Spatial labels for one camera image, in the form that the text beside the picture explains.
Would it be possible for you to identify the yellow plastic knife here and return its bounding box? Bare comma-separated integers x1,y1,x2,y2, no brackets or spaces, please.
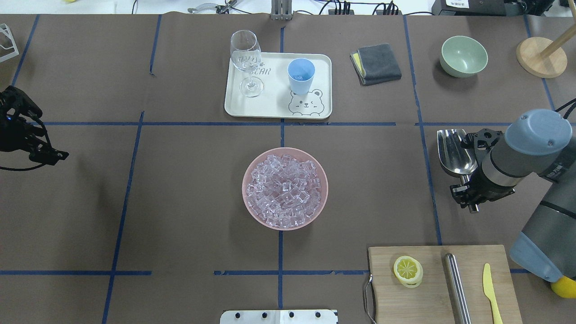
482,263,503,324

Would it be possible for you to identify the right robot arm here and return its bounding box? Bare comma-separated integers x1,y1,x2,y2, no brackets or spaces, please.
438,109,575,283

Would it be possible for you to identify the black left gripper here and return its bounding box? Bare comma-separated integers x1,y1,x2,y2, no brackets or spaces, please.
0,85,69,163

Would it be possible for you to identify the clear wine glass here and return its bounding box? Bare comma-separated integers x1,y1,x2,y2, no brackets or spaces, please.
230,30,264,98

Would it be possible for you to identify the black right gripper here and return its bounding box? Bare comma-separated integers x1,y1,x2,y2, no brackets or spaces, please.
450,128,516,208

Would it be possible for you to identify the green bowl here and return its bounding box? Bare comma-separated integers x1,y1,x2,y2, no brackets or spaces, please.
440,36,488,78

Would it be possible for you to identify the pink bowl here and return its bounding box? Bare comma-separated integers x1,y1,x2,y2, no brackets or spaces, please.
242,147,329,231

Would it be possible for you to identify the blue plastic cup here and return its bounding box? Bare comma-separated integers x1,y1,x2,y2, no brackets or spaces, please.
287,58,315,95

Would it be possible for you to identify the clear ice cubes pile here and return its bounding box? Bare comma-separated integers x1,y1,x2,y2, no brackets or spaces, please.
247,154,322,228

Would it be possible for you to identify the grey yellow folded cloth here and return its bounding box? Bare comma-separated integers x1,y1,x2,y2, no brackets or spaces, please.
350,43,402,86

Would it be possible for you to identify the steel muddler black cap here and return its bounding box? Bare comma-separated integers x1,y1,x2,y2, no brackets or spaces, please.
444,253,472,324

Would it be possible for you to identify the white dish rack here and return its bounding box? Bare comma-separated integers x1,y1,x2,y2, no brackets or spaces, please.
0,24,20,62

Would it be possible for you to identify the lemon slice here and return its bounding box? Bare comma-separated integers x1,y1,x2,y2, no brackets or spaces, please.
392,256,423,288

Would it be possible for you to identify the cream bear tray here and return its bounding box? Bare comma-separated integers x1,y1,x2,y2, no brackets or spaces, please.
224,53,333,120

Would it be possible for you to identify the bamboo cutting board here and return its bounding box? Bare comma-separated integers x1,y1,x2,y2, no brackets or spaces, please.
368,245,522,324

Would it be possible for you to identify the yellow lemon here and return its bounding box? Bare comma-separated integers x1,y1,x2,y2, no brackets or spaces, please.
550,275,576,299

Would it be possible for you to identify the steel ice scoop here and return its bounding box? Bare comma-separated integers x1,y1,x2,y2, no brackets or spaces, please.
436,129,479,213

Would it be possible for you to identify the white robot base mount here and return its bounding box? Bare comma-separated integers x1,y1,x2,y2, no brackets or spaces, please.
220,309,339,324

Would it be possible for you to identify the wooden cup stand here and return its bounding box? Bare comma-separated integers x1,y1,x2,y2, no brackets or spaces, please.
516,24,576,79

